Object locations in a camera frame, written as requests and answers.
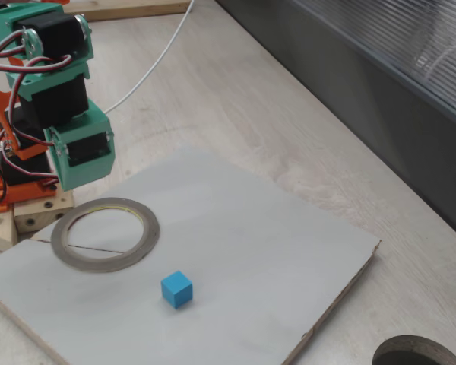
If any thin white cable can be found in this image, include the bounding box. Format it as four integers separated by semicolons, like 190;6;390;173
104;0;196;114

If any thick wooden base block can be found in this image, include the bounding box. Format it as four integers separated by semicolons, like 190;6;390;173
13;188;75;233

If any wooden base plank with holes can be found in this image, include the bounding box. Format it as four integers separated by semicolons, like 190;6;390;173
0;211;19;254

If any long light wooden plank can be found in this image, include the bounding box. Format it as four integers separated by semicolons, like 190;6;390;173
62;0;193;23

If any grey ring of tape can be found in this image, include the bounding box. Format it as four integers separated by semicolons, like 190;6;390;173
50;196;161;274

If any small blue cube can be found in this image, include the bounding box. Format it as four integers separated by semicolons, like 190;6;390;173
160;269;194;311

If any ribbed translucent desk partition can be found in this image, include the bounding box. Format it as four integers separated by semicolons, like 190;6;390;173
216;0;456;246

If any white-topped chipboard panel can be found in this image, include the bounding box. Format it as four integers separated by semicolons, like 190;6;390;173
0;145;382;365

